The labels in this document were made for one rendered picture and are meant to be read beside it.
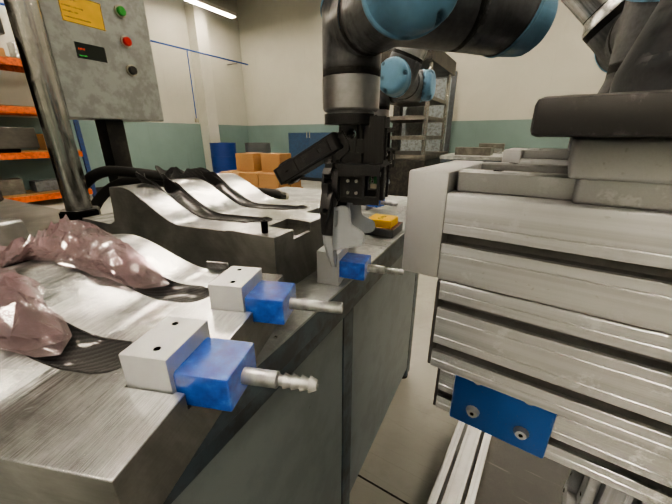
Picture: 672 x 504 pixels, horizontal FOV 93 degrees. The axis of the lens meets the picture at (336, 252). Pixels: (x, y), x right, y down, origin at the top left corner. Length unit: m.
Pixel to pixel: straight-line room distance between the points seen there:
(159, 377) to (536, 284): 0.27
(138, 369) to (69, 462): 0.06
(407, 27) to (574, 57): 6.73
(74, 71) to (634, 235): 1.27
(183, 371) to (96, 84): 1.13
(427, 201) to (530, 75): 6.77
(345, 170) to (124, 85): 1.01
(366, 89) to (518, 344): 0.32
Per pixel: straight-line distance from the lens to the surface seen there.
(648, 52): 0.29
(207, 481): 0.47
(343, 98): 0.43
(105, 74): 1.32
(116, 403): 0.27
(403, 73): 0.80
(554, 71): 7.01
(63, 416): 0.28
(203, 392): 0.25
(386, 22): 0.35
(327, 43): 0.45
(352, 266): 0.48
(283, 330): 0.40
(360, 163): 0.44
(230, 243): 0.50
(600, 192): 0.26
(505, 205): 0.26
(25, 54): 1.11
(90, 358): 0.34
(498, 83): 7.04
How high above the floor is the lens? 1.02
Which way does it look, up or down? 20 degrees down
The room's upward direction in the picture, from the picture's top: straight up
